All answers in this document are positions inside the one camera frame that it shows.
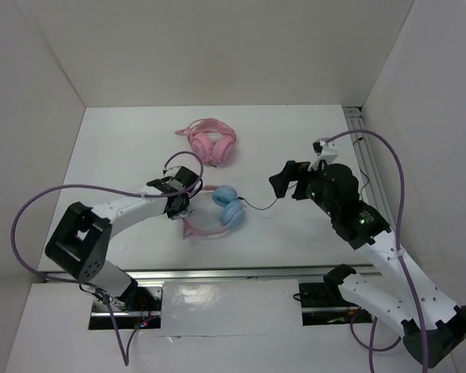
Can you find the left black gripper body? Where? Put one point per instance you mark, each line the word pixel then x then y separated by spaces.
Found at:
pixel 183 207

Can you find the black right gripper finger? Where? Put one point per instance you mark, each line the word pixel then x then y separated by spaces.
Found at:
pixel 280 183
pixel 294 169

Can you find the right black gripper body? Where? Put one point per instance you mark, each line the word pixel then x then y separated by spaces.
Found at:
pixel 310 187

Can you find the pink blue cat-ear headphones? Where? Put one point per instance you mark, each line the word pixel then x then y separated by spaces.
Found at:
pixel 231 217

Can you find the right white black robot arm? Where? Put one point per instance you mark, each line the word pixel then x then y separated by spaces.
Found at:
pixel 430 323

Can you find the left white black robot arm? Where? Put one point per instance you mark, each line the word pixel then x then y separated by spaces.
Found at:
pixel 80 242

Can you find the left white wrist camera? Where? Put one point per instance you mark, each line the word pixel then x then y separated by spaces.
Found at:
pixel 172 171

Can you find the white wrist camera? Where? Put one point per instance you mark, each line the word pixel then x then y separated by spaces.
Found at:
pixel 172 171
pixel 325 151

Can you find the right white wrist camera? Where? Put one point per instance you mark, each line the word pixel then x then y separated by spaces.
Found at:
pixel 325 151

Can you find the pink headphones with wrapped cable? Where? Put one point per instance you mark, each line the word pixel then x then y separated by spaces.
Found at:
pixel 211 139

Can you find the aluminium rail right edge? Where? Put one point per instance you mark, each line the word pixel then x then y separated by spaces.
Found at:
pixel 356 151

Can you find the aluminium rail front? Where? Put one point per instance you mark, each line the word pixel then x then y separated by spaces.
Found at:
pixel 217 273

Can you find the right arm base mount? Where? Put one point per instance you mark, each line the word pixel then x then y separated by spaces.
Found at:
pixel 320 306

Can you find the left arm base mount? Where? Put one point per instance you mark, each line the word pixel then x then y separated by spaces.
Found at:
pixel 145 311

